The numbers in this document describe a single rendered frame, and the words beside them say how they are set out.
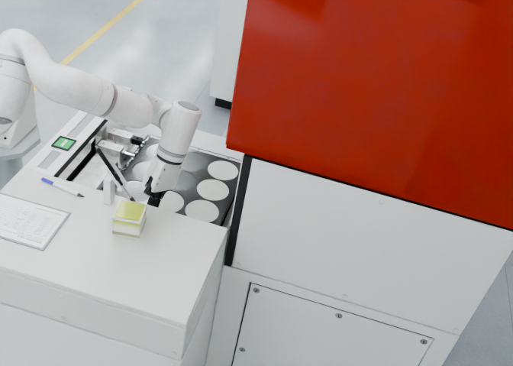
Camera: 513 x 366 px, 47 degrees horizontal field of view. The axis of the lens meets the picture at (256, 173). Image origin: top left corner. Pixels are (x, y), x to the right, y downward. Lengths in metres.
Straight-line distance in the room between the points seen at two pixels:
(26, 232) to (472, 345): 2.06
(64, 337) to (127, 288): 0.26
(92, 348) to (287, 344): 0.63
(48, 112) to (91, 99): 2.37
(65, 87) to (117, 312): 0.54
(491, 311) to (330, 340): 1.42
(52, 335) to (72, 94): 0.64
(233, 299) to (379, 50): 0.91
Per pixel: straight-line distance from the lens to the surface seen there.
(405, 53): 1.27
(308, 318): 1.81
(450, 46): 1.27
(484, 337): 3.01
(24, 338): 1.73
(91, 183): 1.87
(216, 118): 3.81
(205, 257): 1.54
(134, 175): 1.87
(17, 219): 1.64
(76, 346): 1.65
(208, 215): 1.76
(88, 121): 2.00
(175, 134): 1.60
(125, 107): 1.47
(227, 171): 1.92
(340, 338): 1.85
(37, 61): 1.44
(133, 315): 1.45
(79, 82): 1.39
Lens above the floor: 2.09
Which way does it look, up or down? 38 degrees down
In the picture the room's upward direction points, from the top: 11 degrees clockwise
